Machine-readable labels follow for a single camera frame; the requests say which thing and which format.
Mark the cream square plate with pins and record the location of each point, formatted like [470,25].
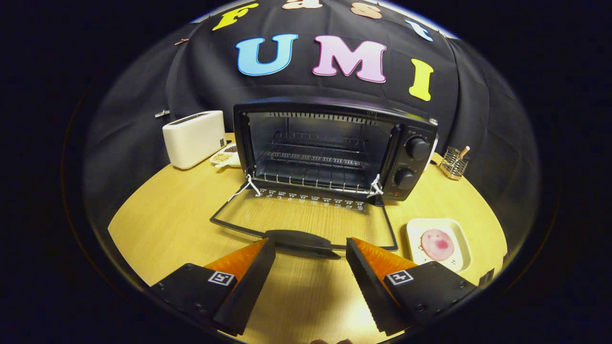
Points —
[415,230]

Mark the black chair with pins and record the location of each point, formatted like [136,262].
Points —
[486,278]

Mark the pink ham slice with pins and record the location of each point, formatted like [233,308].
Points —
[437,244]

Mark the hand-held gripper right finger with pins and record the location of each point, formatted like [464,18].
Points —
[370,291]

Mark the black toaster oven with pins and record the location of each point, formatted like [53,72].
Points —
[407,162]

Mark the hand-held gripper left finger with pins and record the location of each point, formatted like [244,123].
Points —
[248,291]

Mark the metal cloth clip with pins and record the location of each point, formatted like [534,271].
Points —
[161,113]

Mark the small white snack dish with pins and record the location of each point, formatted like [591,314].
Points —
[222,156]

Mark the white bread toaster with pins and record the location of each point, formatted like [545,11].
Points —
[191,141]

